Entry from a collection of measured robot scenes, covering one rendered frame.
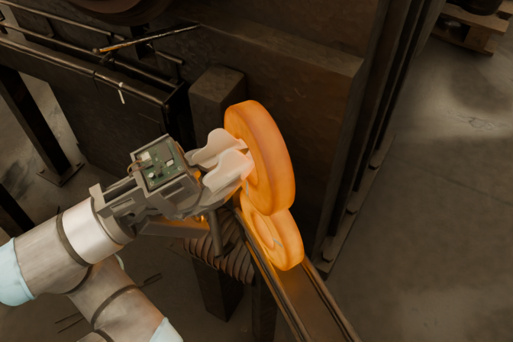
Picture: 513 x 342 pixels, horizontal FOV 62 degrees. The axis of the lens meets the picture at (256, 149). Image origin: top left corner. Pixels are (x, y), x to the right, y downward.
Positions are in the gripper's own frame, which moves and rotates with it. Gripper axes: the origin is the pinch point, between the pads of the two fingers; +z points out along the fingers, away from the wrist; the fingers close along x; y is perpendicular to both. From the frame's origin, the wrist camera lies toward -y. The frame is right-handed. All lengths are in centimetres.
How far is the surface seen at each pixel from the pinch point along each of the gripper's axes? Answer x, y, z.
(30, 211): 77, -73, -77
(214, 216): 13.8, -33.1, -12.6
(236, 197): 7.9, -21.0, -6.2
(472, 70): 68, -126, 116
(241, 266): 3.9, -39.9, -12.9
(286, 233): -5.1, -16.1, -1.7
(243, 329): 6, -87, -26
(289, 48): 22.5, -9.1, 15.3
